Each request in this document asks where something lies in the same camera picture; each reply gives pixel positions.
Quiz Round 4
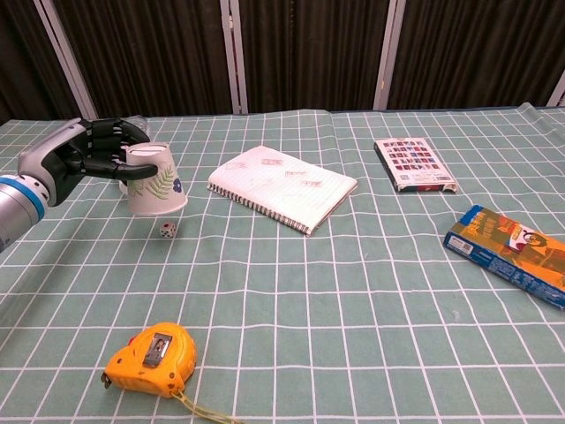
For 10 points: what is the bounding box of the left black grey robot hand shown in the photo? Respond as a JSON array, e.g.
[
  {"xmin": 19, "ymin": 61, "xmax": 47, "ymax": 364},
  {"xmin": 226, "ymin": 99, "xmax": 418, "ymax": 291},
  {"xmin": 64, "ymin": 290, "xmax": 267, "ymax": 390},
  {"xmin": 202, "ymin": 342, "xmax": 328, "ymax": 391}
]
[{"xmin": 17, "ymin": 117, "xmax": 159, "ymax": 208}]

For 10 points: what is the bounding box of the white paper cup with leaf print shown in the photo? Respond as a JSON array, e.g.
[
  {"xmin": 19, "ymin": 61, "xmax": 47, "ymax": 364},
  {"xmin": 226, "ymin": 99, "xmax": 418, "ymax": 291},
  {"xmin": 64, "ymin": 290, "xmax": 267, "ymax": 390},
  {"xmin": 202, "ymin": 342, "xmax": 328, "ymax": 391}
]
[{"xmin": 124, "ymin": 141, "xmax": 189, "ymax": 216}]

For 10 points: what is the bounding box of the clear plastic water bottle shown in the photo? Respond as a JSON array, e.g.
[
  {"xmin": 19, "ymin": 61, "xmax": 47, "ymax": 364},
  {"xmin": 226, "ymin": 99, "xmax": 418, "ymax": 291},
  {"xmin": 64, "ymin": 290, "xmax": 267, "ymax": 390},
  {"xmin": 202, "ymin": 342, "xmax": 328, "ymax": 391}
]
[{"xmin": 117, "ymin": 115, "xmax": 152, "ymax": 194}]

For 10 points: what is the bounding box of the white spiral notebook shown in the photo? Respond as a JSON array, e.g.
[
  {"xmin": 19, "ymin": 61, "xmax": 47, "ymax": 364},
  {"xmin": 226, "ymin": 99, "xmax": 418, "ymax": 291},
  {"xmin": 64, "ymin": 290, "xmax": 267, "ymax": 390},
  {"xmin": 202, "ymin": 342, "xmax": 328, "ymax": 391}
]
[{"xmin": 207, "ymin": 145, "xmax": 358, "ymax": 239}]

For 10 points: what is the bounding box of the yellow tape measure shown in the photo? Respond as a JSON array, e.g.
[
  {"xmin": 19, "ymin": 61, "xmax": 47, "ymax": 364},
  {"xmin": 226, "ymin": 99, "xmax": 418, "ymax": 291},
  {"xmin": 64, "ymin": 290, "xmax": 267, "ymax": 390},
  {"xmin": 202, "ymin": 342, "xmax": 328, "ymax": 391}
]
[{"xmin": 101, "ymin": 322, "xmax": 244, "ymax": 424}]

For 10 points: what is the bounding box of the dark folding screen with white frames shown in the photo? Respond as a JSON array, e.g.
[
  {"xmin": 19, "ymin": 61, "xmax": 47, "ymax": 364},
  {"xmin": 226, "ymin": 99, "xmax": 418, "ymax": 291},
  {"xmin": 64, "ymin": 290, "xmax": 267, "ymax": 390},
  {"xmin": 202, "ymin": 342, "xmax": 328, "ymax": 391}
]
[{"xmin": 0, "ymin": 0, "xmax": 565, "ymax": 126}]

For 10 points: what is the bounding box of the green checked tablecloth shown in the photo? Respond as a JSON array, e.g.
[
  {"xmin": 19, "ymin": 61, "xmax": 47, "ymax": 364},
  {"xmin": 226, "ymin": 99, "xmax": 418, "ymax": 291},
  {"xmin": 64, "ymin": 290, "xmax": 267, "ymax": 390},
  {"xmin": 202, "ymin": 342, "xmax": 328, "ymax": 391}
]
[{"xmin": 0, "ymin": 102, "xmax": 565, "ymax": 424}]

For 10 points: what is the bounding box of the card box with picture grid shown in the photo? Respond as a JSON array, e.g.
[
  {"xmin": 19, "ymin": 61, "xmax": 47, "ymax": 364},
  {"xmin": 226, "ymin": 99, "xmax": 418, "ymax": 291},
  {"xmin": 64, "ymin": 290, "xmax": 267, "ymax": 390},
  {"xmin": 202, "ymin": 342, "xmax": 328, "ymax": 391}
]
[{"xmin": 373, "ymin": 137, "xmax": 459, "ymax": 194}]

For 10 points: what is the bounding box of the blue orange flat box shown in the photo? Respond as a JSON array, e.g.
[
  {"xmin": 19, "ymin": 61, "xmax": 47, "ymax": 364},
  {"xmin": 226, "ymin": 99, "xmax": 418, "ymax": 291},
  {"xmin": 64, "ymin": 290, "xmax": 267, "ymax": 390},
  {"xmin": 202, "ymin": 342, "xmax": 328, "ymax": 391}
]
[{"xmin": 443, "ymin": 204, "xmax": 565, "ymax": 312}]

